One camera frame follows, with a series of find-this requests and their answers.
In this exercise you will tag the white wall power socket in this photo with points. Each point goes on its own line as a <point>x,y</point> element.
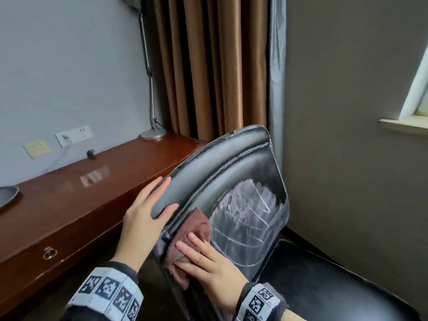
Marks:
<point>80,133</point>

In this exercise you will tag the grey curtain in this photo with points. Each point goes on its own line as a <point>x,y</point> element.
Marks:
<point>277,63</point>

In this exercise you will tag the black wristband with marker tags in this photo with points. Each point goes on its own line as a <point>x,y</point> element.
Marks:
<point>107,290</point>
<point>257,304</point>

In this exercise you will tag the black leather chair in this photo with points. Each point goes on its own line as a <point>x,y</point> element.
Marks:
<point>317,287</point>

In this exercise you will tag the brown cleaning cloth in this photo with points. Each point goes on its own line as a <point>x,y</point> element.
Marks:
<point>197,223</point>

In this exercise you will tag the dark wooden baseboard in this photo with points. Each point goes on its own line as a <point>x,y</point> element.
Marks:
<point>301,239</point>

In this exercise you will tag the black power plug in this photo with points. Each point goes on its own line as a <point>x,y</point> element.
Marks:
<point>91,153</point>

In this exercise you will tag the beige wall plate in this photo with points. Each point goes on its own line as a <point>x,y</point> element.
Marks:
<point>36,149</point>

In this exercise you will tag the person's right hand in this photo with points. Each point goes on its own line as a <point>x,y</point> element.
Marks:
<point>217,280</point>

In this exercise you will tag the white power plug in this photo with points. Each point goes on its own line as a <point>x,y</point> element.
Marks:
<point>67,138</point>

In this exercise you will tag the cream window sill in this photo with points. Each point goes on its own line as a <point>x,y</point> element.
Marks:
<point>408,125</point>

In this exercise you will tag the white window frame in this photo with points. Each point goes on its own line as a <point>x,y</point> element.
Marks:
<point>414,93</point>

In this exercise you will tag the person's left hand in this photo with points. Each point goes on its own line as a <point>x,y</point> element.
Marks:
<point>140,230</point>

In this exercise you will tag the round grey metal tray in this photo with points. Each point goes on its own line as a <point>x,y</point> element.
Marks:
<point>6,195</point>

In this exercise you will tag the red wooden table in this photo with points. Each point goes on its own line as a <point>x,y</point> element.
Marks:
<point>83,203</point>

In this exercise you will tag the silver desk lamp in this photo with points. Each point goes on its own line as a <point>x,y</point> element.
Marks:
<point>153,133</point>

